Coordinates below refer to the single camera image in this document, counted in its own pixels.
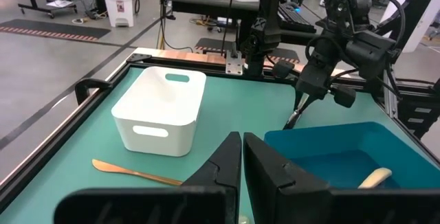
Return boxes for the yellow floor cable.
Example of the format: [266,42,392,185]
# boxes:
[188,16,221,29]

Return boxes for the silver table knife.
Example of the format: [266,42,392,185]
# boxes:
[287,96,311,125]

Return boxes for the black floor cable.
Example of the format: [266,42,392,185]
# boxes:
[158,0,195,53]

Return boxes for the green table mat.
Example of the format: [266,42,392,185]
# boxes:
[0,66,440,224]

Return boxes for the dark keyboard blue keys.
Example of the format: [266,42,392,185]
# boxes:
[278,2,317,34]

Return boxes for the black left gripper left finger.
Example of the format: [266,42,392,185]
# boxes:
[54,131,243,224]

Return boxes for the silver metal bracket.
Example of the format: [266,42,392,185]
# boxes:
[225,49,243,76]

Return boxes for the black red-striped floor mat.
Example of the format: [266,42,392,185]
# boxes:
[0,18,111,43]
[194,37,300,65]

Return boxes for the wooden chopstick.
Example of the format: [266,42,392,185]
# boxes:
[91,158,184,187]

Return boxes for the white trash can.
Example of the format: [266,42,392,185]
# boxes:
[98,0,138,28]

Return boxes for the black table frame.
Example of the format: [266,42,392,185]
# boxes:
[0,52,440,214]

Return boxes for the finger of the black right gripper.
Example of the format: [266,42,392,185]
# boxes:
[283,95,319,131]
[293,89,305,114]

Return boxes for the cream-handled table knife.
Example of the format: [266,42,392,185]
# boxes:
[357,167,393,190]

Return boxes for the black diagonal support bar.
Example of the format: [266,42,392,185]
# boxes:
[374,0,440,52]

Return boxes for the gray equipment cart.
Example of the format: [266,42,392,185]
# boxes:
[158,0,265,52]

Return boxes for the blue plastic bin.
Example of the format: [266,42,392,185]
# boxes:
[263,121,440,190]

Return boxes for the white plastic bin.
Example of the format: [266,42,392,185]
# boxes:
[110,66,208,158]

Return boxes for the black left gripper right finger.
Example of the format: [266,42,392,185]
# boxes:
[243,131,440,224]

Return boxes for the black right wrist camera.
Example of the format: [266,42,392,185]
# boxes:
[345,30,397,80]

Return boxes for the black table clamp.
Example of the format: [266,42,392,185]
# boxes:
[74,78,113,107]

